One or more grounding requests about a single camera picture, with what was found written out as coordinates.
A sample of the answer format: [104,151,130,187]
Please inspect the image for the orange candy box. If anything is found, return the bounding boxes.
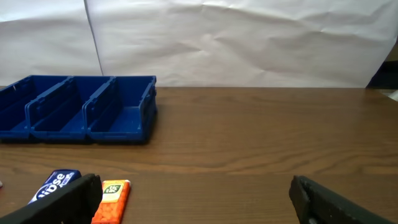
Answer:
[91,179,131,224]

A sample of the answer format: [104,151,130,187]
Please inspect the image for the blue candy pack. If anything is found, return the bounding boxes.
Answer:
[27,169,82,205]

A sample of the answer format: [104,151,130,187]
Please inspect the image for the blue tray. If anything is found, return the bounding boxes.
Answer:
[0,74,158,146]

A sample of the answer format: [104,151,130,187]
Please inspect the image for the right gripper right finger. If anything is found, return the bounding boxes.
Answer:
[289,175,398,224]

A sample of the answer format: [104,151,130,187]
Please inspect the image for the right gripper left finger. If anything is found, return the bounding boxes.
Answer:
[0,173,104,224]

